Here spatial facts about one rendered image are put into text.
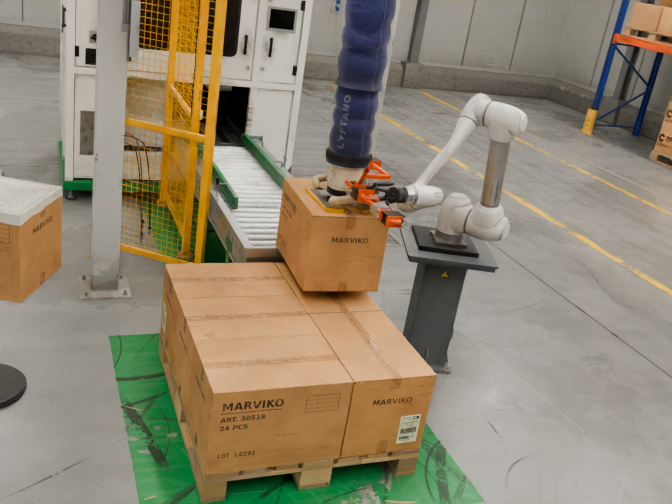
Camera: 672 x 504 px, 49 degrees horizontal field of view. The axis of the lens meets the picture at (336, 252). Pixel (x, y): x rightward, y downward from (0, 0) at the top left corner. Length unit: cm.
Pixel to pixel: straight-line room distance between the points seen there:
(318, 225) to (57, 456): 154
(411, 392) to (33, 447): 167
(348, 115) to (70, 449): 197
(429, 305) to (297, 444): 138
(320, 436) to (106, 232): 208
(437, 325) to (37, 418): 216
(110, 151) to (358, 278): 169
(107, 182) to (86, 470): 182
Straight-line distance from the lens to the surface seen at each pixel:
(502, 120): 378
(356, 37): 349
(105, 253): 473
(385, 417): 332
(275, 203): 507
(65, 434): 364
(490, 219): 399
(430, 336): 434
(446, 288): 421
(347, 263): 365
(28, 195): 345
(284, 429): 315
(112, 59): 439
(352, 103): 353
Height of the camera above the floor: 220
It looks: 22 degrees down
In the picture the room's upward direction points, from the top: 9 degrees clockwise
